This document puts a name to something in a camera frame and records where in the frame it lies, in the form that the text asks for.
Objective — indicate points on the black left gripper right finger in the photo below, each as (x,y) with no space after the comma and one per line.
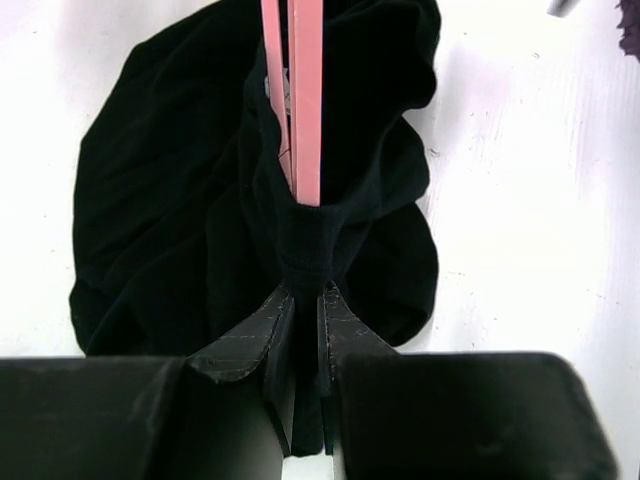
(487,415)

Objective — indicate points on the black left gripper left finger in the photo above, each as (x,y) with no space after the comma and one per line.
(225,412)

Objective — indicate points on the black t shirt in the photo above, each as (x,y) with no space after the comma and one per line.
(183,220)

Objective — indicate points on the pink plastic hanger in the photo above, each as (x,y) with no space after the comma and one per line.
(295,92)

